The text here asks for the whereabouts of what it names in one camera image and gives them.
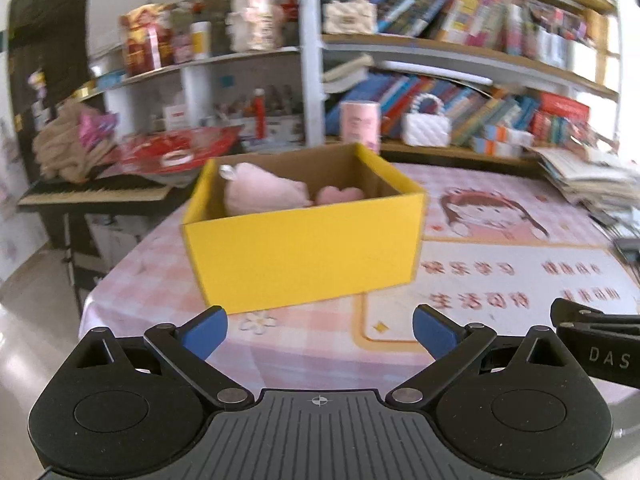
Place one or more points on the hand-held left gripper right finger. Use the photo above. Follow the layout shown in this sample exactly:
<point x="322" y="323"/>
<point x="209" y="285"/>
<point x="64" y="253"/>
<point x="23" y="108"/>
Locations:
<point x="435" y="332"/>

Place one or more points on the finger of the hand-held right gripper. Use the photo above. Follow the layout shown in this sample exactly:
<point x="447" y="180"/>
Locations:
<point x="590" y="316"/>

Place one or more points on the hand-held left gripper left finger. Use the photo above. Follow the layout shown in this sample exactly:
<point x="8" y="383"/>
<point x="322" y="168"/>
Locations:
<point x="205" y="332"/>

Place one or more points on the yellow cardboard box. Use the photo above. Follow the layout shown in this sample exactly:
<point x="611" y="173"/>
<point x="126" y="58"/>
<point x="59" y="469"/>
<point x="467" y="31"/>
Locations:
<point x="300" y="255"/>

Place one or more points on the pink plush toy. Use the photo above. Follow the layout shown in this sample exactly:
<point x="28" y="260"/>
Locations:
<point x="260" y="190"/>

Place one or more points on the black keyboard stand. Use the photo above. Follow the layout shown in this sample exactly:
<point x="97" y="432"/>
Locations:
<point x="85" y="260"/>

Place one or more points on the stack of papers and notebooks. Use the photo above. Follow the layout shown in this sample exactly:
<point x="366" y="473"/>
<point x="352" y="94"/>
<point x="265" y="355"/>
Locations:
<point x="585" y="175"/>

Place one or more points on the white tape roll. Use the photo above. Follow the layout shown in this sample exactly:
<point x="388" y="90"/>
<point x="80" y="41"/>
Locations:
<point x="176" y="158"/>

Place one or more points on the black electronic keyboard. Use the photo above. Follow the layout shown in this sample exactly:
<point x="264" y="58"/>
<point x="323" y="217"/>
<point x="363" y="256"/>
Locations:
<point x="95" y="192"/>

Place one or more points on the red plastic wrap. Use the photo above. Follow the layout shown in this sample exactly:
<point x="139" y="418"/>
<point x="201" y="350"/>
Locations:
<point x="200" y="142"/>

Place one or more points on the orange and blue box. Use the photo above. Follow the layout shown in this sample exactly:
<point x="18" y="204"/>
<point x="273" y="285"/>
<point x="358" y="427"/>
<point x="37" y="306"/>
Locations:
<point x="492" y="149"/>
<point x="510" y="137"/>

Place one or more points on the row of red books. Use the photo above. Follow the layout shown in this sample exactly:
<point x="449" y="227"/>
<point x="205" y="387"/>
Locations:
<point x="560" y="117"/>

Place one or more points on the white quilted handbag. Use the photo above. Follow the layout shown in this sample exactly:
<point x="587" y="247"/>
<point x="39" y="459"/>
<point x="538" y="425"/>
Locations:
<point x="425" y="130"/>

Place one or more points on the small white red-striped box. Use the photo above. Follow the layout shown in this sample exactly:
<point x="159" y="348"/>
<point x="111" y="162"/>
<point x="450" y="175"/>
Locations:
<point x="175" y="117"/>

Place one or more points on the pink cylindrical container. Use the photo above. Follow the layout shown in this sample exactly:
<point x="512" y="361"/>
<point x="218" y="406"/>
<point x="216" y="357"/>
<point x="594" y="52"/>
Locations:
<point x="360" y="127"/>

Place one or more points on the red and white doll figure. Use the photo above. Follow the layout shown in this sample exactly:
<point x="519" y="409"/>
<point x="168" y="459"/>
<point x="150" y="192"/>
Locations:
<point x="258" y="115"/>

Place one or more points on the row of blue books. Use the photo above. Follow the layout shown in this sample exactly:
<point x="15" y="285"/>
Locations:
<point x="475" y="110"/>

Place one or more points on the pink foil wrappers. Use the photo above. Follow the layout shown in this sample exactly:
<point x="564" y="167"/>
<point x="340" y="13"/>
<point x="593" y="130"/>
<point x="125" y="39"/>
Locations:
<point x="97" y="127"/>

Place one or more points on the beige towel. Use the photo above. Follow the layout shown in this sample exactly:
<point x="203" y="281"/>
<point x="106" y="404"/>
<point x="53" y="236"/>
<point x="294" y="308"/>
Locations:
<point x="60" y="150"/>

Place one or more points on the white lamp bar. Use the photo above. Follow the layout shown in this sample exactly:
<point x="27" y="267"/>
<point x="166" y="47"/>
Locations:
<point x="435" y="71"/>

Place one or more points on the stack of flat books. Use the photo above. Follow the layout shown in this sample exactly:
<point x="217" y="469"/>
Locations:
<point x="347" y="72"/>

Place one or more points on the white bottle with yellow label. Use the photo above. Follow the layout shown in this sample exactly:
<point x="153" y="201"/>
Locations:
<point x="200" y="42"/>

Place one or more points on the white and wooden bookshelf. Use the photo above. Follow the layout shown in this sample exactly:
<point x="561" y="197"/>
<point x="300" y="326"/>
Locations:
<point x="312" y="60"/>

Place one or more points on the red festive figurine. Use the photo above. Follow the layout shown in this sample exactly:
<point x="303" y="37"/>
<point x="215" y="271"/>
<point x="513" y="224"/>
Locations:
<point x="145" y="42"/>

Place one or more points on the floral white ornament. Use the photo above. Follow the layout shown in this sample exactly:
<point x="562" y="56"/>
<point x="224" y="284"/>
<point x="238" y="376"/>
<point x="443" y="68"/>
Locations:
<point x="255" y="20"/>

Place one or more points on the row of colourful thin books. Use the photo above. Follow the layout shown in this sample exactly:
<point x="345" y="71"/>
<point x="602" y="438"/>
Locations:
<point x="450" y="10"/>

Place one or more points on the cream quilted handbag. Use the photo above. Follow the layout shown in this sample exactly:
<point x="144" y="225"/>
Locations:
<point x="350" y="17"/>

